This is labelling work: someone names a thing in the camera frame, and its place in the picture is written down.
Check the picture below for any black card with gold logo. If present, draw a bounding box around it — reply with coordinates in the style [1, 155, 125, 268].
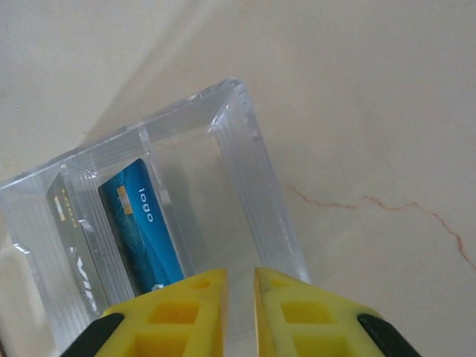
[45, 173, 109, 319]

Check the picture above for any clear acrylic organizer box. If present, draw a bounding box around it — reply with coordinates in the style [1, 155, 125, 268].
[0, 77, 312, 353]

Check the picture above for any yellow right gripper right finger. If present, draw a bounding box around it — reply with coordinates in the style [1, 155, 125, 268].
[254, 266, 423, 357]

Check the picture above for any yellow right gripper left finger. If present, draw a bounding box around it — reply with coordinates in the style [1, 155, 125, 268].
[58, 267, 229, 357]

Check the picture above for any blue credit card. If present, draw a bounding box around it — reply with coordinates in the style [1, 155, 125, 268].
[97, 158, 186, 298]

